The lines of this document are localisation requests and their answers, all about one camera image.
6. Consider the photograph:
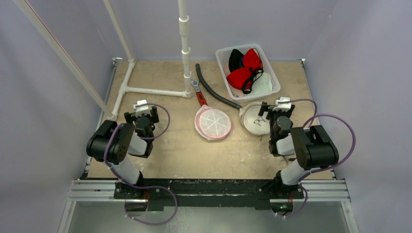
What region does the pale green bra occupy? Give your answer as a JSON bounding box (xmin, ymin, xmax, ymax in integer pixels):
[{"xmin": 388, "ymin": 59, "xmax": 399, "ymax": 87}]
[{"xmin": 251, "ymin": 72, "xmax": 273, "ymax": 95}]

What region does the red bra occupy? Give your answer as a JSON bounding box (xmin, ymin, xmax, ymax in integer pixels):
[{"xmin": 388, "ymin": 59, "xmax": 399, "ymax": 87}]
[{"xmin": 226, "ymin": 48, "xmax": 264, "ymax": 95}]

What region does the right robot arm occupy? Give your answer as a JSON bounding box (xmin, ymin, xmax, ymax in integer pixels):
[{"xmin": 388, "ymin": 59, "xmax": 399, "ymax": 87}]
[{"xmin": 258, "ymin": 102, "xmax": 339, "ymax": 198}]

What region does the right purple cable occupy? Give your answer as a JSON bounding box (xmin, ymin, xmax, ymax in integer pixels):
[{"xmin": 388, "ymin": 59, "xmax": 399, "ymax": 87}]
[{"xmin": 275, "ymin": 99, "xmax": 357, "ymax": 219}]

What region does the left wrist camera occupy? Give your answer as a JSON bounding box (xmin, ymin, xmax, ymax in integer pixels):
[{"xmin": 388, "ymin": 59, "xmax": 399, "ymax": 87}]
[{"xmin": 133, "ymin": 100, "xmax": 150, "ymax": 116}]

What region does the black corrugated hose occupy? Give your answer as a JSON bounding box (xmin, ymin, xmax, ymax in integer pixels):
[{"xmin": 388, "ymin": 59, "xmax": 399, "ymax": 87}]
[{"xmin": 195, "ymin": 64, "xmax": 242, "ymax": 111}]

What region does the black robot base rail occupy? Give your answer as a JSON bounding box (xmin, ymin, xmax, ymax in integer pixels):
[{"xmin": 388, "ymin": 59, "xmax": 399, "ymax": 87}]
[{"xmin": 114, "ymin": 178, "xmax": 304, "ymax": 211}]

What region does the red-handled adjustable wrench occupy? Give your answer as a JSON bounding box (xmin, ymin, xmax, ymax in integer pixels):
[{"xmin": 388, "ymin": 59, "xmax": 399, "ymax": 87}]
[{"xmin": 191, "ymin": 80, "xmax": 207, "ymax": 107}]

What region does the black bra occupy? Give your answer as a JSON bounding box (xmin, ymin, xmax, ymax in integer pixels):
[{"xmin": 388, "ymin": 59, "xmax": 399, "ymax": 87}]
[{"xmin": 228, "ymin": 49, "xmax": 244, "ymax": 73}]

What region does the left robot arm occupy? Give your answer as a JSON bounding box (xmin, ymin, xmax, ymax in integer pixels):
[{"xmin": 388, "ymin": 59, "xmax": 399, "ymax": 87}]
[{"xmin": 86, "ymin": 106, "xmax": 159, "ymax": 199}]

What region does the white plastic basket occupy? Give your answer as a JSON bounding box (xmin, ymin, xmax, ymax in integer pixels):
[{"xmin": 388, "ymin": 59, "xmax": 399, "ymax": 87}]
[{"xmin": 215, "ymin": 44, "xmax": 280, "ymax": 103}]

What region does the pink bra in basket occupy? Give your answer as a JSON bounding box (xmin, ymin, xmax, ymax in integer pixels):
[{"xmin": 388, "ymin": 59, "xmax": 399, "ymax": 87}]
[{"xmin": 230, "ymin": 87, "xmax": 245, "ymax": 98}]

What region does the pink-rimmed mesh laundry bag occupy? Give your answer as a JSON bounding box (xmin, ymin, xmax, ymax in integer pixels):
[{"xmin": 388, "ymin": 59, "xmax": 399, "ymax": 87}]
[{"xmin": 194, "ymin": 105, "xmax": 232, "ymax": 141}]

